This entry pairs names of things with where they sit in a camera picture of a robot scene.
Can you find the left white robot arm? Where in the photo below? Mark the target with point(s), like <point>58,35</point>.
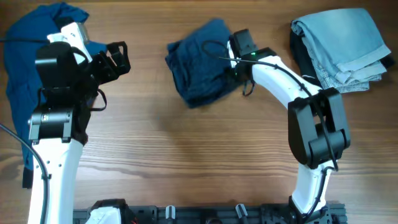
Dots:
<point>57,131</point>

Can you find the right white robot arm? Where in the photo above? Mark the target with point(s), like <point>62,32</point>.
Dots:
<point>317,128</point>

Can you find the blue shirt pile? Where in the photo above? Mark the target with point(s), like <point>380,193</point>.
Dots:
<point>19,58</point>

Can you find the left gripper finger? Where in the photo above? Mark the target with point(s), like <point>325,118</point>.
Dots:
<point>118,51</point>
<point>119,65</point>

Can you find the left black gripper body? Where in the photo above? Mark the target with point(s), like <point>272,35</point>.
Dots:
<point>102,67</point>

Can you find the light blue folded jeans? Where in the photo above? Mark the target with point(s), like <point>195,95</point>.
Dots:
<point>349,18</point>

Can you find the dark navy denim shorts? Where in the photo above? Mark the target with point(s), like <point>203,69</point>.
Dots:
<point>200,78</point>

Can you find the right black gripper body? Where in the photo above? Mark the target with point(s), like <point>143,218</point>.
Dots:
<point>234,76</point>

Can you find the black folded garment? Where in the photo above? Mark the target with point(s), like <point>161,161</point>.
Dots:
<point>303,62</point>

